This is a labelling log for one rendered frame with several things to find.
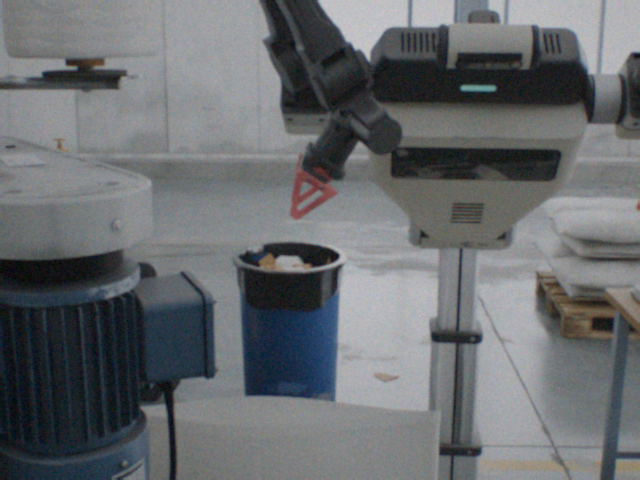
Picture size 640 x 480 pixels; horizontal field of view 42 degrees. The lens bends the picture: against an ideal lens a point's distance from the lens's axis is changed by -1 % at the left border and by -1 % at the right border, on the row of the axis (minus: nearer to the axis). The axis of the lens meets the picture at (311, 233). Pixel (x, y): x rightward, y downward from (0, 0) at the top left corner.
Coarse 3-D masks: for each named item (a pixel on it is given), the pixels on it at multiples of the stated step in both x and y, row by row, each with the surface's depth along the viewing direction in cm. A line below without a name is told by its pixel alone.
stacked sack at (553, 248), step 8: (536, 240) 508; (544, 240) 501; (552, 240) 495; (560, 240) 490; (544, 248) 490; (552, 248) 482; (560, 248) 478; (568, 248) 476; (552, 256) 473; (560, 256) 472
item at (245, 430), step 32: (160, 416) 118; (192, 416) 119; (224, 416) 120; (256, 416) 121; (288, 416) 121; (320, 416) 120; (352, 416) 118; (384, 416) 114; (416, 416) 115; (160, 448) 115; (192, 448) 113; (224, 448) 112; (256, 448) 112; (288, 448) 112; (320, 448) 113; (352, 448) 114; (384, 448) 115; (416, 448) 116
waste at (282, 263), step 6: (264, 258) 363; (270, 258) 364; (282, 258) 364; (288, 258) 364; (294, 258) 364; (264, 264) 363; (270, 264) 364; (276, 264) 363; (282, 264) 362; (288, 264) 362; (294, 264) 359; (300, 264) 364; (306, 264) 360
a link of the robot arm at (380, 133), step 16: (368, 64) 123; (368, 80) 125; (320, 96) 124; (352, 96) 124; (368, 96) 122; (352, 112) 122; (368, 112) 120; (384, 112) 119; (352, 128) 124; (368, 128) 119; (384, 128) 120; (400, 128) 121; (368, 144) 120; (384, 144) 121
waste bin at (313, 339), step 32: (256, 256) 367; (288, 256) 374; (320, 256) 369; (256, 288) 335; (288, 288) 330; (320, 288) 335; (256, 320) 340; (288, 320) 335; (320, 320) 340; (256, 352) 345; (288, 352) 339; (320, 352) 344; (256, 384) 349; (288, 384) 343; (320, 384) 348
